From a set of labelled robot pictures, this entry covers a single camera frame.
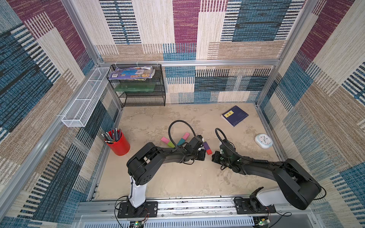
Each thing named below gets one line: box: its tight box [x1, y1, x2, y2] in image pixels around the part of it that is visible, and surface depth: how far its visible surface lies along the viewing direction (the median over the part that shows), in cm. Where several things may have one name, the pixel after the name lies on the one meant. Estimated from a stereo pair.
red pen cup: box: [104, 129, 131, 157], surface depth 89 cm
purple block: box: [203, 141, 211, 151], surface depth 98 cm
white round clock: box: [254, 133, 274, 150], surface depth 98 cm
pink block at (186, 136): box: [182, 132, 191, 141], surface depth 104 cm
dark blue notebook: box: [220, 105, 250, 127], surface depth 114 cm
